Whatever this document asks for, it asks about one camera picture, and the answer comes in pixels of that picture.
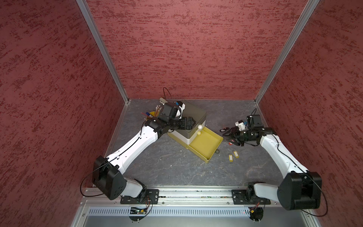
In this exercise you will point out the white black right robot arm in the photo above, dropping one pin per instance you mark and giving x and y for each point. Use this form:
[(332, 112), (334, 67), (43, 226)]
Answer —
[(300, 188)]

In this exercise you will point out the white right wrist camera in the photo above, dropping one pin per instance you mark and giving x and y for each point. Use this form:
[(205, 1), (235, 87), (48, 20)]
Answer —
[(240, 125)]

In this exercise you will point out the beige eraser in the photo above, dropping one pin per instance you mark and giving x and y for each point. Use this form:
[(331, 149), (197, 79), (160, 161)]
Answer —
[(163, 101)]

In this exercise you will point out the aluminium corner post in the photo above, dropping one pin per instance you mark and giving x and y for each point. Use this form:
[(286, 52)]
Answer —
[(298, 28), (85, 10)]

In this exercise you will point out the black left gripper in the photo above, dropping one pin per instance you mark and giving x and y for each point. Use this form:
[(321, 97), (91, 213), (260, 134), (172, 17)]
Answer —
[(189, 126)]

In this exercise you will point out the aluminium front rail frame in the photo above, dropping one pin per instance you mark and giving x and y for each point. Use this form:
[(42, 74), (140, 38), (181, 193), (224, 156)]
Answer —
[(187, 206)]

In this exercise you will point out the olive three-drawer desk organizer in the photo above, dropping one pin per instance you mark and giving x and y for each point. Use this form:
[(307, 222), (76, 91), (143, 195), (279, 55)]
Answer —
[(189, 108)]

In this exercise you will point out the right aluminium corner post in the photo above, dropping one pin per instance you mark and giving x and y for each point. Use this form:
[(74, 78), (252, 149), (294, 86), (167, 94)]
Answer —
[(298, 28)]

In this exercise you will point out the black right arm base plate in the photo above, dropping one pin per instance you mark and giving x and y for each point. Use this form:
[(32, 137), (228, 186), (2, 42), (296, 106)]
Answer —
[(248, 197)]

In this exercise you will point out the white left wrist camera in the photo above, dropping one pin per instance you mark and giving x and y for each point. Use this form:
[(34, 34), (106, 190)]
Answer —
[(181, 108)]

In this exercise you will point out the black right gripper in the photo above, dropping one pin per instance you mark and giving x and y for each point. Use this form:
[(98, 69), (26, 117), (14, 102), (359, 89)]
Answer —
[(233, 132)]

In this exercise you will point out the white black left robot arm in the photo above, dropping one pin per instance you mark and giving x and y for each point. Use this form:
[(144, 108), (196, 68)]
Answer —
[(108, 172)]

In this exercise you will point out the left aluminium corner post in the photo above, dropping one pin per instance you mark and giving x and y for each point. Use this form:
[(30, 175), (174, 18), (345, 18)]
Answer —
[(85, 10)]

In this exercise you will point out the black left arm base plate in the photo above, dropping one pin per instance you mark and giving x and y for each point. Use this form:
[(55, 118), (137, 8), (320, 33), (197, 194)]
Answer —
[(147, 196)]

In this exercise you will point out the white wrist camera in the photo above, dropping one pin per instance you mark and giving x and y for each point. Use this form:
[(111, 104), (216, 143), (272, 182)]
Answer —
[(181, 108), (240, 125)]

